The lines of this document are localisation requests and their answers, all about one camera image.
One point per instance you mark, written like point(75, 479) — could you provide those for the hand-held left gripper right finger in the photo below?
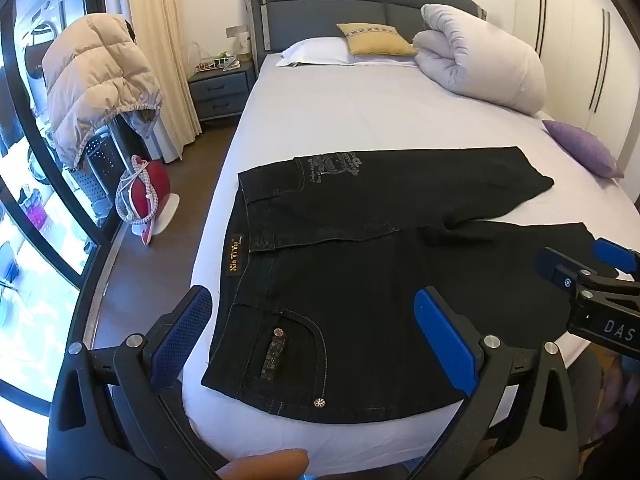
point(444, 341)

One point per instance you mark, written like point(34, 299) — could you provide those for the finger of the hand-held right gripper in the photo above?
point(562, 267)
point(616, 255)

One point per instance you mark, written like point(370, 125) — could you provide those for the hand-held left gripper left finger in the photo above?
point(181, 332)

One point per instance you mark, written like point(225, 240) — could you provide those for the black denim pants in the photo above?
point(350, 285)

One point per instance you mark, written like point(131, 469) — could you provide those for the person's left hand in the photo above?
point(272, 465)

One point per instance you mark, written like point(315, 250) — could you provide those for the purple cushion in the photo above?
point(585, 150)

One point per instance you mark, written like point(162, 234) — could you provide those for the red steam iron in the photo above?
point(150, 190)

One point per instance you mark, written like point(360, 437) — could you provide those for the black framed window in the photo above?
point(30, 240)

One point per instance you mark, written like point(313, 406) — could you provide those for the black perforated chair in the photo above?
point(102, 165)

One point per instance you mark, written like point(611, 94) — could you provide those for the rolled white duvet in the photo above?
point(480, 55)

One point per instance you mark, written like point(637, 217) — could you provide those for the white wardrobe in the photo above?
point(575, 25)

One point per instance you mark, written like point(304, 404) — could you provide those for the grey nightstand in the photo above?
point(220, 92)

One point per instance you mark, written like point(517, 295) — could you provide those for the bed with white sheet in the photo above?
point(360, 110)

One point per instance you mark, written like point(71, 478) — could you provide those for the beige puffer jacket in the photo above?
point(95, 80)

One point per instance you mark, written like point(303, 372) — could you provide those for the yellow cushion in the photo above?
point(372, 40)

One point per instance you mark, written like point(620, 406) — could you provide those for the white cup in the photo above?
point(244, 42)

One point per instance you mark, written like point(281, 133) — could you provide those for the cream curtain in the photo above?
point(160, 35)

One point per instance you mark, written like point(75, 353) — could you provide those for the white pillow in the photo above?
point(312, 52)

